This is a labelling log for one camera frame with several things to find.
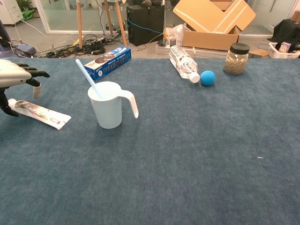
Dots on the blue cookie box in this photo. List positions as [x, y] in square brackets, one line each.
[112, 62]

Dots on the white floral toothpaste tube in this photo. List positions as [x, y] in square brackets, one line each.
[39, 113]

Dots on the aluminium profile rails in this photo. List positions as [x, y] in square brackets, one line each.
[164, 50]

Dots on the light blue toothbrush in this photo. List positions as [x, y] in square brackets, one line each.
[87, 76]

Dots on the black phone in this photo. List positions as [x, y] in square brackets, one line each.
[162, 42]

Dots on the glass jar with black lid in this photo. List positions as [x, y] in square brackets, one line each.
[235, 63]

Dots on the blue table carpet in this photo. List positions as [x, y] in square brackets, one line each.
[164, 164]

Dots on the blue-grey machine base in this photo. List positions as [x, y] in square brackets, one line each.
[25, 50]

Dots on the wooden easel leg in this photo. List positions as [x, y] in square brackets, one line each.
[120, 23]
[80, 25]
[108, 16]

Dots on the black cloth cover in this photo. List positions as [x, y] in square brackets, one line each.
[288, 30]

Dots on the white plastic bag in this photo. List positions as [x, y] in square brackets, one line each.
[175, 31]

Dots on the black equipment case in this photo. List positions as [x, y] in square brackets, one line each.
[145, 25]

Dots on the small printed carton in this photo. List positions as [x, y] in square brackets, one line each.
[284, 47]

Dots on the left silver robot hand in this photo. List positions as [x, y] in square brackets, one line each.
[14, 73]

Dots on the open cardboard box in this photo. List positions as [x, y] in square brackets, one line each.
[211, 39]

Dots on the green cloth heap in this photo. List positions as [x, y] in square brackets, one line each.
[28, 14]

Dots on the dark brown cylindrical basket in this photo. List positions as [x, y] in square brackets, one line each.
[173, 42]

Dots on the blue foam ball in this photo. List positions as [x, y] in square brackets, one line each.
[207, 78]

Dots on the white plastic basket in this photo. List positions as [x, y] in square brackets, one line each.
[274, 53]

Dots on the clear plastic water bottle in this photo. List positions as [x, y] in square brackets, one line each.
[185, 63]

